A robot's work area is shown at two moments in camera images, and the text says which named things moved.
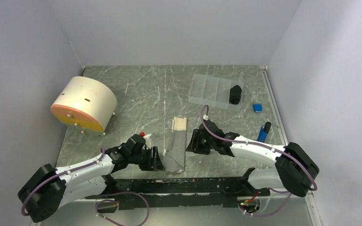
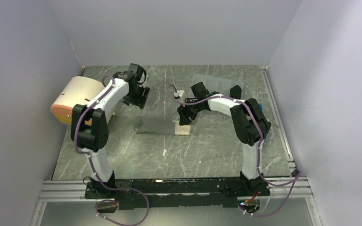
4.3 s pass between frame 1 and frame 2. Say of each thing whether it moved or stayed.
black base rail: stayed
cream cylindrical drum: stayed
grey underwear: moved
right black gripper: moved
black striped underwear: stayed
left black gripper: moved
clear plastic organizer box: stayed
